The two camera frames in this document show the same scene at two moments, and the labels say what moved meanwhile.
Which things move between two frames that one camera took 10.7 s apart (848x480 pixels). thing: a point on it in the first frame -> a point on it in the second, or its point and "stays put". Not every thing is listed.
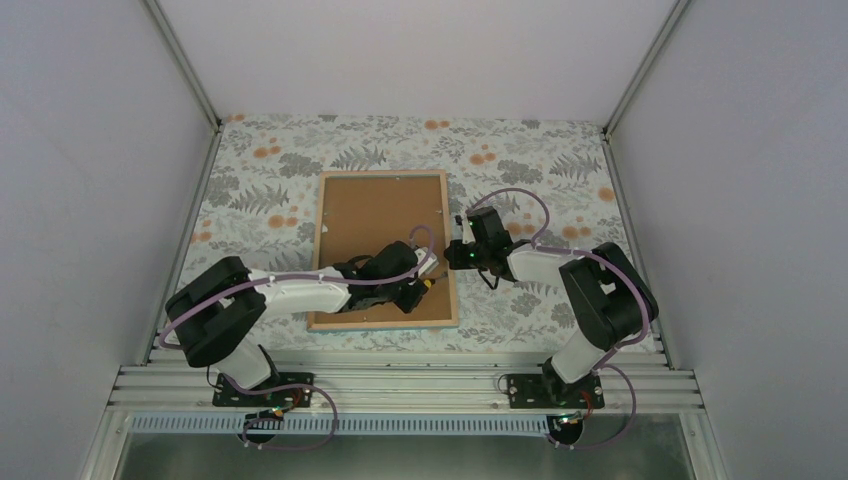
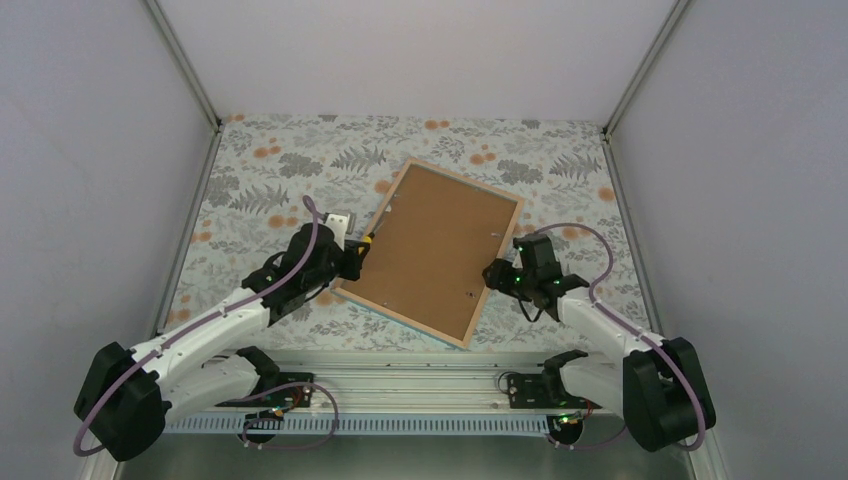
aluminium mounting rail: [406, 391] stays put
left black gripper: [405, 304] -> [351, 271]
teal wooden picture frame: [385, 324] -> [381, 210]
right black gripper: [453, 257] -> [497, 279]
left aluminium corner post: [171, 42] stays put
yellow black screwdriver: [430, 281] -> [369, 238]
